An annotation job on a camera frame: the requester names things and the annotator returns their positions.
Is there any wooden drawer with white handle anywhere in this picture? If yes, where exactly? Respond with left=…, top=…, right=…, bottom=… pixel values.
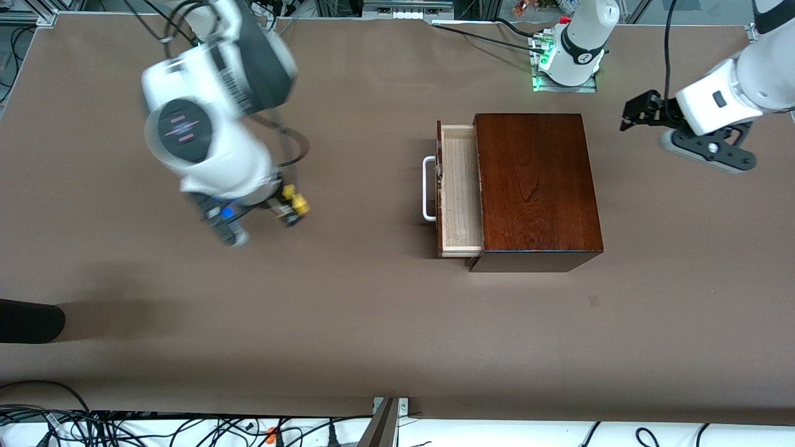
left=422, top=121, right=486, bottom=258

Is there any metal table edge bracket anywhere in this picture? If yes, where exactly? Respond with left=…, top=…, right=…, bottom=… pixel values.
left=357, top=397, right=411, bottom=447

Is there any grey power strip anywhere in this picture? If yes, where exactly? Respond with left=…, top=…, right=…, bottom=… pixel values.
left=363, top=0, right=454, bottom=19

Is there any black cable on table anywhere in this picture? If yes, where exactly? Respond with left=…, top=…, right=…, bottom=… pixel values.
left=432, top=22, right=541, bottom=53
left=494, top=17, right=538, bottom=39

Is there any yellow cube block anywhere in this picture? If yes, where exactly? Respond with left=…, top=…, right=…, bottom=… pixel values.
left=282, top=184, right=311, bottom=217

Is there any black cylinder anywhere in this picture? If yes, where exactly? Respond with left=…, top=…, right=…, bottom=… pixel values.
left=0, top=298, right=66, bottom=344

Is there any thick black floor cable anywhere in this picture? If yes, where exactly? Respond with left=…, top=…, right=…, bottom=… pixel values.
left=0, top=380, right=94, bottom=413

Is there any dark brown wooden cabinet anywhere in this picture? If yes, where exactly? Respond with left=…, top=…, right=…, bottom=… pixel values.
left=467, top=113, right=604, bottom=273

